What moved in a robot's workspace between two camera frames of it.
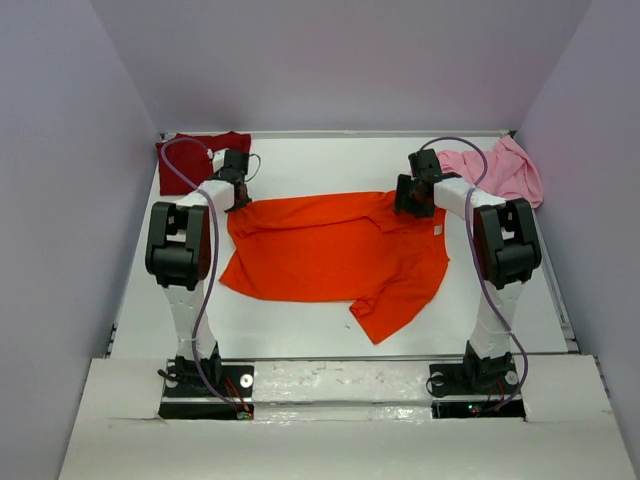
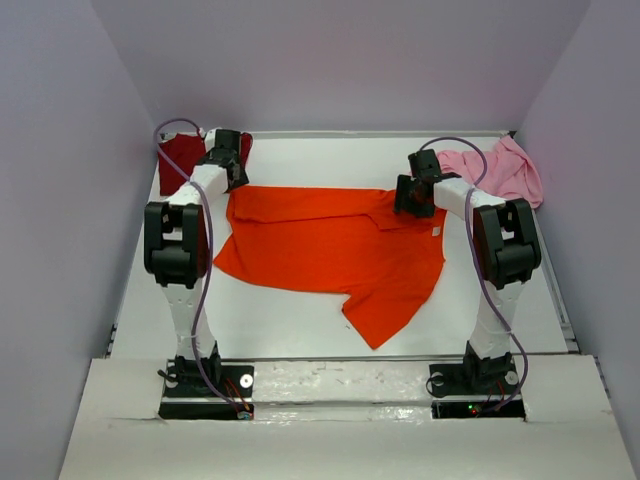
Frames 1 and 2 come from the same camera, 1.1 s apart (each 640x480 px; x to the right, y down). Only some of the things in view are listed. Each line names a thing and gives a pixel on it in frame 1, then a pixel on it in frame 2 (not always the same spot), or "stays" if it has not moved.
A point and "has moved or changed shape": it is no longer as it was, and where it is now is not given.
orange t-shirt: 348,248 has moved or changed shape
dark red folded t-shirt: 192,160 stays
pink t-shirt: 510,173 stays
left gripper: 239,205 -> 242,179
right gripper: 406,182 stays
